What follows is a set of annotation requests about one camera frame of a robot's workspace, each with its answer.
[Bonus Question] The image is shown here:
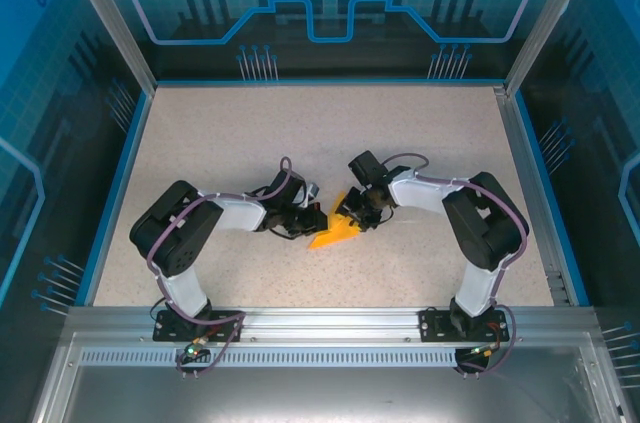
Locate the slotted metal strip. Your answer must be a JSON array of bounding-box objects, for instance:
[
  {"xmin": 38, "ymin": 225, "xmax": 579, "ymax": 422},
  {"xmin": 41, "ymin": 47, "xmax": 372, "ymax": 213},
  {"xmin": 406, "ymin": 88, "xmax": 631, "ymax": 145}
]
[{"xmin": 78, "ymin": 348, "xmax": 461, "ymax": 369}]

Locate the aluminium mounting rail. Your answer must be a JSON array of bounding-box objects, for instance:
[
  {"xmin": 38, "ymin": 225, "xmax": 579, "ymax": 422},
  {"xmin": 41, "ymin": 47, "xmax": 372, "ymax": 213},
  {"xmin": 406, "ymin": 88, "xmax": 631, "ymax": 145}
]
[{"xmin": 66, "ymin": 306, "xmax": 599, "ymax": 345}]

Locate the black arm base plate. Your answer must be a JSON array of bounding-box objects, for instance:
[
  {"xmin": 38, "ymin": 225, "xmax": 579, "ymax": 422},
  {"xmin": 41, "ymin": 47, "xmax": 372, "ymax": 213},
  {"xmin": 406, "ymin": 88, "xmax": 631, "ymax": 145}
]
[
  {"xmin": 152, "ymin": 309, "xmax": 247, "ymax": 343},
  {"xmin": 418, "ymin": 307, "xmax": 507, "ymax": 343}
]

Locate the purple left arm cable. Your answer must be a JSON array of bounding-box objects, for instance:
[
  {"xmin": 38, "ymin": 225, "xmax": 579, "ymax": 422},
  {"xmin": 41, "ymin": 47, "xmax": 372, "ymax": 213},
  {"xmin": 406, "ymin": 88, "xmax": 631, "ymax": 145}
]
[{"xmin": 146, "ymin": 156, "xmax": 294, "ymax": 378}]

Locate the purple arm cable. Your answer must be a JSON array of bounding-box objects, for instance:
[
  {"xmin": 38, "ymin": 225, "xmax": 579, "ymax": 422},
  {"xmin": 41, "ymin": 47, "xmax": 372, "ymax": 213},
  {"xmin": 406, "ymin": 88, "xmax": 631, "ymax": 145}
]
[
  {"xmin": 146, "ymin": 156, "xmax": 294, "ymax": 378},
  {"xmin": 382, "ymin": 152, "xmax": 531, "ymax": 378}
]

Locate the aluminium side rail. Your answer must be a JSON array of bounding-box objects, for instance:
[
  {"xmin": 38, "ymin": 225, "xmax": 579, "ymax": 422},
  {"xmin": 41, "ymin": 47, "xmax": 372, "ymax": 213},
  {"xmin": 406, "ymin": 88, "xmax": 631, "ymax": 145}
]
[{"xmin": 492, "ymin": 85, "xmax": 574, "ymax": 307}]

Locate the cable connector with green light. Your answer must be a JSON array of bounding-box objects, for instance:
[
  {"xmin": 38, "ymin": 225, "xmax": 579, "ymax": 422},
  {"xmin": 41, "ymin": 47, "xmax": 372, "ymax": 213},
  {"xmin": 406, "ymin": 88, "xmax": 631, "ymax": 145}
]
[
  {"xmin": 182, "ymin": 337, "xmax": 209, "ymax": 359},
  {"xmin": 467, "ymin": 342, "xmax": 501, "ymax": 359}
]

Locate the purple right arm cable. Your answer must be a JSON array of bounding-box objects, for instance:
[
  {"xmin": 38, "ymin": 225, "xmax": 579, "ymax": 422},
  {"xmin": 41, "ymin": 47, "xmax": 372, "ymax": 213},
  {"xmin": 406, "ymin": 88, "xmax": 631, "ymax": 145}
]
[{"xmin": 382, "ymin": 152, "xmax": 531, "ymax": 378}]

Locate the aluminium frame post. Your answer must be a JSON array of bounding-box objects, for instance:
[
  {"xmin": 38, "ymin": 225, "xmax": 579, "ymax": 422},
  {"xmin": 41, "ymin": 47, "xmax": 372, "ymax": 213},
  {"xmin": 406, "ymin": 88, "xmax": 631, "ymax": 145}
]
[
  {"xmin": 53, "ymin": 0, "xmax": 159, "ymax": 94},
  {"xmin": 503, "ymin": 0, "xmax": 605, "ymax": 95}
]

